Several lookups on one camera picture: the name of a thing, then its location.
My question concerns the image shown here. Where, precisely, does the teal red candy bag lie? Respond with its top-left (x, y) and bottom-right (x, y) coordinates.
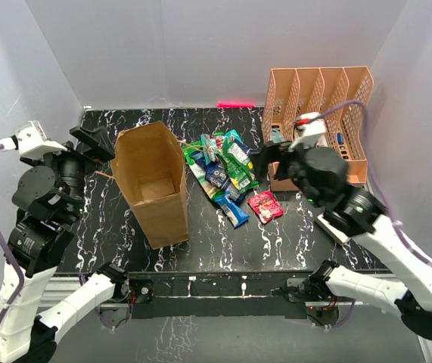
top-left (200, 129), bottom-right (241, 165)

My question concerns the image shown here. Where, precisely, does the blue small connector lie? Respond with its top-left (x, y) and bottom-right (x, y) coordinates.
top-left (337, 132), bottom-right (345, 145)

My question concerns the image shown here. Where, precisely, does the dark blue snack bag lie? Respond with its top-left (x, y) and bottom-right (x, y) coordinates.
top-left (191, 151), bottom-right (217, 179)

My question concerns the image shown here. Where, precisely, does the green Chuba cassava chips bag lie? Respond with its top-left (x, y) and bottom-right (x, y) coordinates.
top-left (180, 139), bottom-right (229, 200)

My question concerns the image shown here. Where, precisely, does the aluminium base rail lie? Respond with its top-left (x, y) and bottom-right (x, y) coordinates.
top-left (52, 272), bottom-right (432, 362)

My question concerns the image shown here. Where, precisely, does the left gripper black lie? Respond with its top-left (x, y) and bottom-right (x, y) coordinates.
top-left (24, 125), bottom-right (115, 219)

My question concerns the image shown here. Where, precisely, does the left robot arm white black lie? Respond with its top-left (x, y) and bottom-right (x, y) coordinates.
top-left (0, 121), bottom-right (130, 362)

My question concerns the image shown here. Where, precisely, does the pink tape strip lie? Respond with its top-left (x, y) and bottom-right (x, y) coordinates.
top-left (217, 100), bottom-right (255, 109)

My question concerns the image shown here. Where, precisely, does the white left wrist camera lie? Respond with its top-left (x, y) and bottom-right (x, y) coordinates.
top-left (0, 120), bottom-right (67, 160)

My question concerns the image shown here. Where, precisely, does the blue white tape dispenser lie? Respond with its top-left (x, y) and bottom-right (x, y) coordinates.
top-left (271, 129), bottom-right (285, 143)

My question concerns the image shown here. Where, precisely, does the small red snack packet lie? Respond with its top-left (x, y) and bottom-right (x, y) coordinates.
top-left (248, 191), bottom-right (284, 225)

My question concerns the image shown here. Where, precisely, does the green white snack bag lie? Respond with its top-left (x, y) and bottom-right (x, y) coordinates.
top-left (219, 138), bottom-right (258, 194)

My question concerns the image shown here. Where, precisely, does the small blue snack packet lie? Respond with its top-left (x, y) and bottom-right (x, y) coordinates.
top-left (214, 192), bottom-right (250, 228)

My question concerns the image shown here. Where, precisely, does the white flat box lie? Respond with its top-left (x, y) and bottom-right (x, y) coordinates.
top-left (315, 214), bottom-right (350, 245)

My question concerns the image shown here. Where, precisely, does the orange plastic desk organizer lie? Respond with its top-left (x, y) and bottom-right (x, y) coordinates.
top-left (261, 67), bottom-right (374, 187)

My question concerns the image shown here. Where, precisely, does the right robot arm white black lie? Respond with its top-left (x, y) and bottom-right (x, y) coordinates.
top-left (250, 142), bottom-right (432, 340)

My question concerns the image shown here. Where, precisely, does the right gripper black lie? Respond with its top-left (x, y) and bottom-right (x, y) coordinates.
top-left (250, 135), bottom-right (324, 209)

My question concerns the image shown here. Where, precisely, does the brown paper bag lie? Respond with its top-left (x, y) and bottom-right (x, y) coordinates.
top-left (99, 121), bottom-right (189, 250)

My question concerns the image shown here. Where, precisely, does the blue white snack bag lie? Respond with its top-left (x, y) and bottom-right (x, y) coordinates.
top-left (207, 155), bottom-right (252, 204)

